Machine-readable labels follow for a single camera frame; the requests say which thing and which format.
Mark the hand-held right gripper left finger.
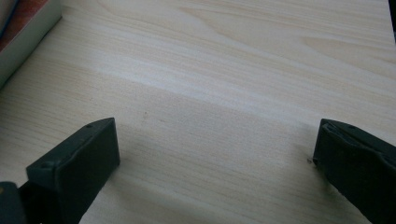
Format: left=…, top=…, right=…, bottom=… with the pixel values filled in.
left=18, top=117, right=121, bottom=224

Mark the red illustrated book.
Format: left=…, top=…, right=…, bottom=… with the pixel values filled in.
left=0, top=0, right=63, bottom=90

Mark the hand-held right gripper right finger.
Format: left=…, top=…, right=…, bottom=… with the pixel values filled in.
left=312, top=118, right=396, bottom=224

